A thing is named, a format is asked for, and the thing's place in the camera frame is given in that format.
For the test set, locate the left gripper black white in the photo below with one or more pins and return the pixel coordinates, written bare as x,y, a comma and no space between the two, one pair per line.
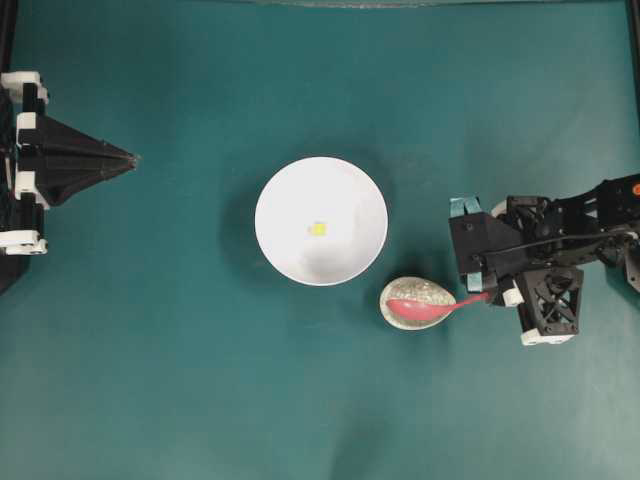
30,185

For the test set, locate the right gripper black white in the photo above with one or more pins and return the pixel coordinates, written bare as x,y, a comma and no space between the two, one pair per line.
549,288

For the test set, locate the red plastic soup spoon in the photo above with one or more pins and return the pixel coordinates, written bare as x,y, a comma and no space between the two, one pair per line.
424,312

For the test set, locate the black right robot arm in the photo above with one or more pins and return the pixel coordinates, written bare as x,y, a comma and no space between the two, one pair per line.
605,228

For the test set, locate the speckled ceramic spoon rest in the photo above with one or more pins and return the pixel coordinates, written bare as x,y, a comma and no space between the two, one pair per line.
414,289

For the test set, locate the white round bowl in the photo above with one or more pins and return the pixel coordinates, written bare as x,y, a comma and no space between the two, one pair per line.
321,189

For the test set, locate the green table mat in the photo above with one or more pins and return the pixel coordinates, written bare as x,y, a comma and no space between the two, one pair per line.
155,341

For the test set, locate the black left frame rail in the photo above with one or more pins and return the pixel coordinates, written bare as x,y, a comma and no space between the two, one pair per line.
11,267

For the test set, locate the black frame rail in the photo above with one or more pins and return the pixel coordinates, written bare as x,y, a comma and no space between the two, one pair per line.
11,267
632,24

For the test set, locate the black right frame rail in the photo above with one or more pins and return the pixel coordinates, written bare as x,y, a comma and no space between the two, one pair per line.
632,24

